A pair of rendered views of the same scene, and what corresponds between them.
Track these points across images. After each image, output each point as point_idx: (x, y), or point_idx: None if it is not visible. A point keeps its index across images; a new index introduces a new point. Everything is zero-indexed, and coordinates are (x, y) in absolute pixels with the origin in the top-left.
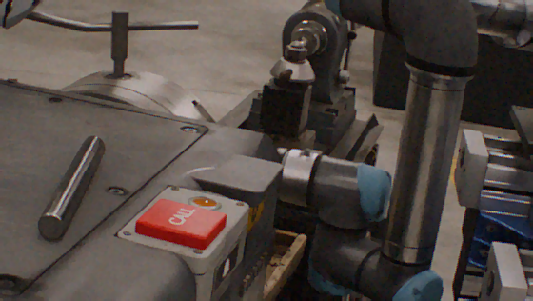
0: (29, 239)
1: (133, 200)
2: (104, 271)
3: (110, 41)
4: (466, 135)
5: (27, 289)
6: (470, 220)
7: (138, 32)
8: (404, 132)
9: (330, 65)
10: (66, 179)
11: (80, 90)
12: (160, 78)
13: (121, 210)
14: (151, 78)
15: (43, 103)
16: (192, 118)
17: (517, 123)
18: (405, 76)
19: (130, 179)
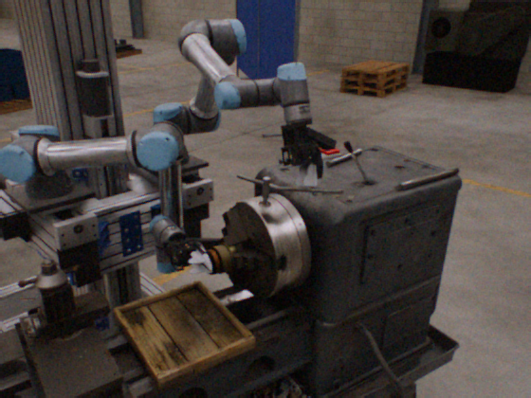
0: (363, 154)
1: (330, 157)
2: (354, 149)
3: None
4: (68, 223)
5: (372, 149)
6: (82, 250)
7: None
8: (179, 184)
9: None
10: (348, 153)
11: (288, 201)
12: (247, 201)
13: (336, 156)
14: (251, 201)
15: (321, 184)
16: (278, 173)
17: (60, 203)
18: None
19: (324, 161)
